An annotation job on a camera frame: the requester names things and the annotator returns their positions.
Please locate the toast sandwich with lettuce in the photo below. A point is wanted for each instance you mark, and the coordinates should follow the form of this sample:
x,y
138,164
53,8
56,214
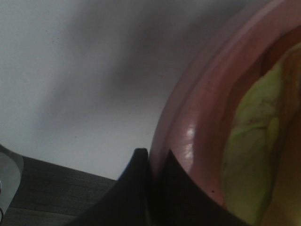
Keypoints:
x,y
246,174

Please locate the pink round plate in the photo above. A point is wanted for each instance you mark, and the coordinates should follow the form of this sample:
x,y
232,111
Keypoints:
x,y
196,120

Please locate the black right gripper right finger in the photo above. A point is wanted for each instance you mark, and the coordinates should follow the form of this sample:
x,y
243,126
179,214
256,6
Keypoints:
x,y
175,200

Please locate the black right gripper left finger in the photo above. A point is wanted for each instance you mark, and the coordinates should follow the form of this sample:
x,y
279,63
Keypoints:
x,y
124,204

